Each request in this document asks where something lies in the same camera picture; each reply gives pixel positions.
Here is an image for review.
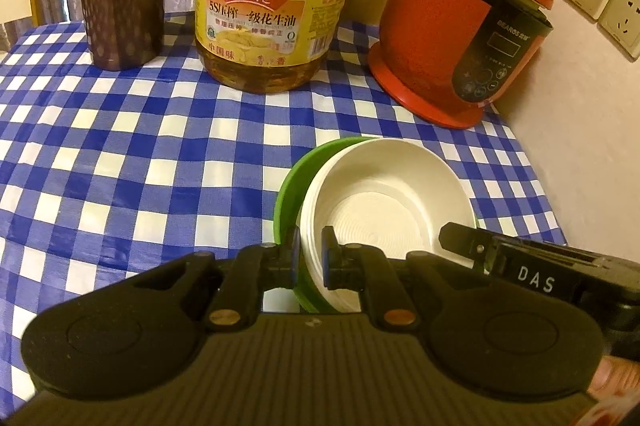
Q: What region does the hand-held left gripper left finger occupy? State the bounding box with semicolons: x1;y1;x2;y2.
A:
160;226;304;332

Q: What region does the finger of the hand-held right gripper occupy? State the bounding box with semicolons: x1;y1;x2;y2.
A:
439;222;502;277

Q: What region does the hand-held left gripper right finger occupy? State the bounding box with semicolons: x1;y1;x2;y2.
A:
320;226;453;331

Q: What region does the green plastic bowl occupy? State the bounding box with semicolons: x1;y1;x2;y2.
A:
274;137;381;312

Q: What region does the white plastic bowl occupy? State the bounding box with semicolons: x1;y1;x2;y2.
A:
296;137;477;313

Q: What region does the person's right hand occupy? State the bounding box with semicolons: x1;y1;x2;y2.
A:
590;356;640;402

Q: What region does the blue checkered tablecloth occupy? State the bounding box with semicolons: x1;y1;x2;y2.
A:
0;10;571;357

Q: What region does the red electric pressure cooker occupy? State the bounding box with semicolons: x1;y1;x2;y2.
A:
369;0;556;128

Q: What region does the large cooking oil bottle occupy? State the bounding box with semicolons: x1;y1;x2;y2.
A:
195;0;354;95

